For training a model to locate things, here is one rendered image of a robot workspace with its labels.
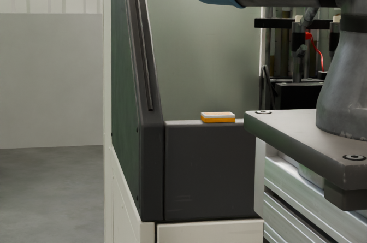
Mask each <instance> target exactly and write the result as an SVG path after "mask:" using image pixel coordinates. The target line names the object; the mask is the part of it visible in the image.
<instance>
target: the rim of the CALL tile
mask: <svg viewBox="0 0 367 243"><path fill-rule="evenodd" d="M229 113H231V112H229ZM231 114H232V115H206V114H204V113H203V112H201V115H202V117H204V118H235V115H234V114H233V113H231Z"/></svg>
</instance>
